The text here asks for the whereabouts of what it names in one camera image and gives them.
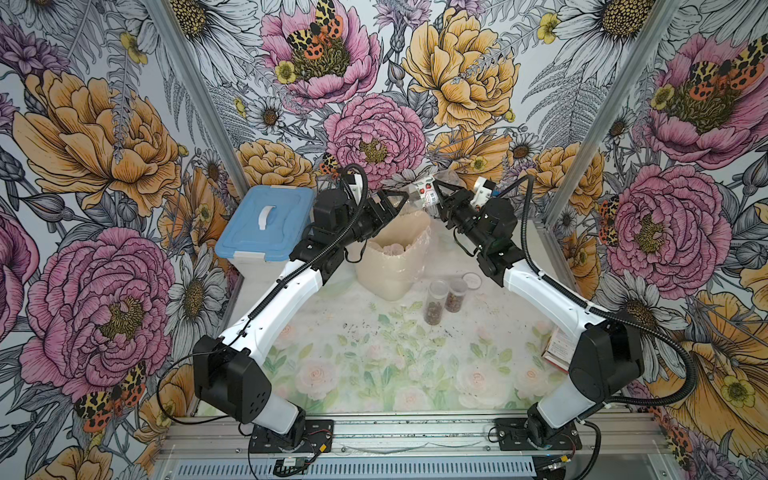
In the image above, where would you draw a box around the clear jar with rose tea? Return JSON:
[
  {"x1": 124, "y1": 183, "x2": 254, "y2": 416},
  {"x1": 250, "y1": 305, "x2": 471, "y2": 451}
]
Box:
[{"x1": 407, "y1": 170, "x2": 465, "y2": 210}]

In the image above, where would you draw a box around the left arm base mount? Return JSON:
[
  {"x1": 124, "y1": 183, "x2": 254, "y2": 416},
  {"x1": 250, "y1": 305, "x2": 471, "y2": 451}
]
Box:
[{"x1": 248, "y1": 418, "x2": 335, "y2": 455}]

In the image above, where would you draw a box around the bin with pink bag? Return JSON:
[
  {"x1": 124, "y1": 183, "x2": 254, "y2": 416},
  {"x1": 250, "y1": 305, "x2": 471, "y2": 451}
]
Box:
[{"x1": 355, "y1": 210, "x2": 431, "y2": 301}]

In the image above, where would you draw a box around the pink white paper packet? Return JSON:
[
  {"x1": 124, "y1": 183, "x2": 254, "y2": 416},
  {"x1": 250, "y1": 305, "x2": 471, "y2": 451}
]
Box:
[{"x1": 541, "y1": 328, "x2": 577, "y2": 373}]

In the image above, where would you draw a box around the aluminium front rail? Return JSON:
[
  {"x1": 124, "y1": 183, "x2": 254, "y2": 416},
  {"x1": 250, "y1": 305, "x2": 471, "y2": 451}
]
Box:
[{"x1": 153, "y1": 410, "x2": 684, "y2": 479}]

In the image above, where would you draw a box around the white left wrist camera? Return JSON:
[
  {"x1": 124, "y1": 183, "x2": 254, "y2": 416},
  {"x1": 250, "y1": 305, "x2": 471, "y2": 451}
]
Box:
[{"x1": 341, "y1": 173, "x2": 363, "y2": 204}]

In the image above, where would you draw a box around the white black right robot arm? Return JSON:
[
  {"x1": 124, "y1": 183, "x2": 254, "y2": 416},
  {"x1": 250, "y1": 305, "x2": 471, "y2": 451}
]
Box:
[{"x1": 422, "y1": 178, "x2": 644, "y2": 449}]

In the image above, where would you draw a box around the clear jar dried tea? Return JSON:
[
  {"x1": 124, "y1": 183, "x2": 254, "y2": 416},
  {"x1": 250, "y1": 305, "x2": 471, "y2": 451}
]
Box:
[{"x1": 423, "y1": 280, "x2": 449, "y2": 326}]

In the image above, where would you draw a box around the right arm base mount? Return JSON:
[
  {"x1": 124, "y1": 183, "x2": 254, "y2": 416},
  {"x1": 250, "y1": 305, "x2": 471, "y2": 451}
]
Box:
[{"x1": 489, "y1": 417, "x2": 582, "y2": 452}]

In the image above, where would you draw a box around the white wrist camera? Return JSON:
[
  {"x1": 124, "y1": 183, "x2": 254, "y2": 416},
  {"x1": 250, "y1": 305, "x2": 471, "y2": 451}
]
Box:
[
  {"x1": 341, "y1": 173, "x2": 363, "y2": 204},
  {"x1": 470, "y1": 176, "x2": 496, "y2": 211}
]

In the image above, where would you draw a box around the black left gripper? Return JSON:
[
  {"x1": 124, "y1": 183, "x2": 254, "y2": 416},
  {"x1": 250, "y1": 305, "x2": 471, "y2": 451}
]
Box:
[{"x1": 337, "y1": 189, "x2": 410, "y2": 246}]

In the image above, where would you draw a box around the white jar lid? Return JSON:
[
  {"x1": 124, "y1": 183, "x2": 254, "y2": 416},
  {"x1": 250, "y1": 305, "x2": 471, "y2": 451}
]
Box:
[{"x1": 462, "y1": 272, "x2": 482, "y2": 291}]

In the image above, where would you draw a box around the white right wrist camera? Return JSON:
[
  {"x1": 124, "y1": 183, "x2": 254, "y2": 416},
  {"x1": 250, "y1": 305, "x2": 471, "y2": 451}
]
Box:
[{"x1": 470, "y1": 176, "x2": 496, "y2": 211}]

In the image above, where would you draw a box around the right black corrugated cable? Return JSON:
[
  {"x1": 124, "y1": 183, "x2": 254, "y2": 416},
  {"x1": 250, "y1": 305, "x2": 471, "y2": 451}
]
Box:
[{"x1": 497, "y1": 173, "x2": 698, "y2": 408}]

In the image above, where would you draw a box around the left black corrugated cable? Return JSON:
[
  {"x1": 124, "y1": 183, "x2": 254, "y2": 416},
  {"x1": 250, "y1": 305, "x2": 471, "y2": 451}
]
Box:
[{"x1": 227, "y1": 163, "x2": 370, "y2": 349}]

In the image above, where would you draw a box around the black corrugated cable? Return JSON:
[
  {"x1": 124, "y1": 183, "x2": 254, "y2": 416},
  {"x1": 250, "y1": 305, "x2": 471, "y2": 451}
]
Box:
[
  {"x1": 227, "y1": 163, "x2": 370, "y2": 349},
  {"x1": 497, "y1": 173, "x2": 698, "y2": 408}
]

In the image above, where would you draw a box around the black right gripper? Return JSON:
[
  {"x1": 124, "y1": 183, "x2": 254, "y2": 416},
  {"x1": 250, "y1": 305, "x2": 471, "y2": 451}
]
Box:
[{"x1": 430, "y1": 180, "x2": 491, "y2": 251}]

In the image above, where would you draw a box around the blue lidded storage box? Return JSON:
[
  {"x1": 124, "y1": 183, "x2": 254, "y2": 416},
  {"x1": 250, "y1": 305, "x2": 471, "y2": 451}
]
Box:
[{"x1": 215, "y1": 185, "x2": 315, "y2": 281}]

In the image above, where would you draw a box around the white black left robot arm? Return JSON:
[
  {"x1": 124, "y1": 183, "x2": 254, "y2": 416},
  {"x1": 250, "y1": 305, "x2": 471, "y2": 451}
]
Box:
[{"x1": 192, "y1": 188, "x2": 408, "y2": 450}]

